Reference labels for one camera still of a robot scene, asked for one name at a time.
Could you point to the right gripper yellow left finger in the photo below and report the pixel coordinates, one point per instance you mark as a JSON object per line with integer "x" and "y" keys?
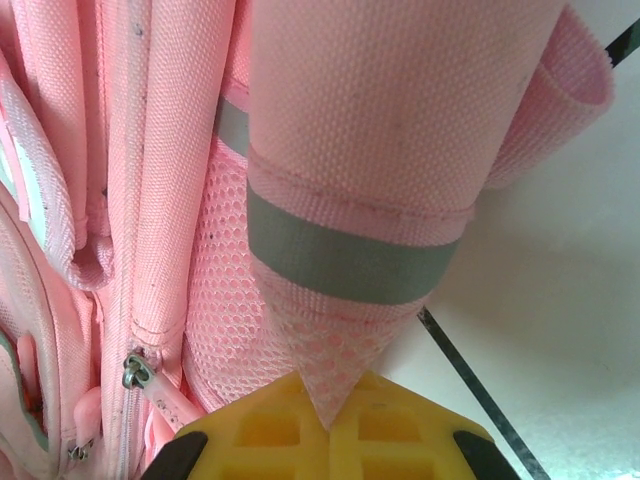
{"x": 250, "y": 440}

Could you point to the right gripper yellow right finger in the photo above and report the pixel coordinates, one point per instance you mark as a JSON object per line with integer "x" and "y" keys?
{"x": 400, "y": 440}

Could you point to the pink student backpack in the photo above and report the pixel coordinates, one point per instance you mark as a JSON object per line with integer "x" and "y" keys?
{"x": 360, "y": 125}

